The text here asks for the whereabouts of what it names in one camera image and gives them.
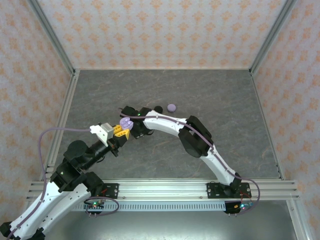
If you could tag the aluminium corner post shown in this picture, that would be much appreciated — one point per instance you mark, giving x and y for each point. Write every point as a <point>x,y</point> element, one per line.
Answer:
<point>52,35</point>
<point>272,35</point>

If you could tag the aluminium lower frame bar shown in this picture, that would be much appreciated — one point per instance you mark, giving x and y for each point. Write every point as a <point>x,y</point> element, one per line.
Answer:
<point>296,220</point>

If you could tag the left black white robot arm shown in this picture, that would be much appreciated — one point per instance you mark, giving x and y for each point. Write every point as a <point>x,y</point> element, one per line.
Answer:
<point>62,200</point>

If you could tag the grey metal shelf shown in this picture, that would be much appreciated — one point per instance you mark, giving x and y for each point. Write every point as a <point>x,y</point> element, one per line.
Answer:
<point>162,225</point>

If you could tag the purple round earbud case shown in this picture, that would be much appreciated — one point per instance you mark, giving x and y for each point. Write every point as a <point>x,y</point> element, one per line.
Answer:
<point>171,107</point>
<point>125,127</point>

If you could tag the black round earbud case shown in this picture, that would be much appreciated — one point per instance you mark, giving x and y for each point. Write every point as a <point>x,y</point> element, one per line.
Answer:
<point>158,108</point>

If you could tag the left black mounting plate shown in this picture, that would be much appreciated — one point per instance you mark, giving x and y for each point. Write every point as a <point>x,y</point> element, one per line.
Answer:
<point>112,190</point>

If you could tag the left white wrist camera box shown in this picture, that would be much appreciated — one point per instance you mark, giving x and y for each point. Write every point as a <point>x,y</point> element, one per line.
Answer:
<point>103,132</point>

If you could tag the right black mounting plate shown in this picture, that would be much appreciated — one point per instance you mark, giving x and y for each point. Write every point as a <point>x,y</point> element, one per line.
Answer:
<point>215,190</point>

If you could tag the aluminium table side rail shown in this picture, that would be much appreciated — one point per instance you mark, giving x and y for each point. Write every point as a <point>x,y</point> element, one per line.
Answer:
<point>67,100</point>
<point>259,100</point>

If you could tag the black mounting plate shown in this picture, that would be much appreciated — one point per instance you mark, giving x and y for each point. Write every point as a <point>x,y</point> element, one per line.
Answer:
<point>112,190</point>
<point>215,190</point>

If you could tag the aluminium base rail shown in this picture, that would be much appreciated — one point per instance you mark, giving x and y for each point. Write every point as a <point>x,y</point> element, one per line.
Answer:
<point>162,190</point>

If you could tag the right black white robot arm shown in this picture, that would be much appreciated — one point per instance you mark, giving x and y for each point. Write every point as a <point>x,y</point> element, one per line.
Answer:
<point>165,123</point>

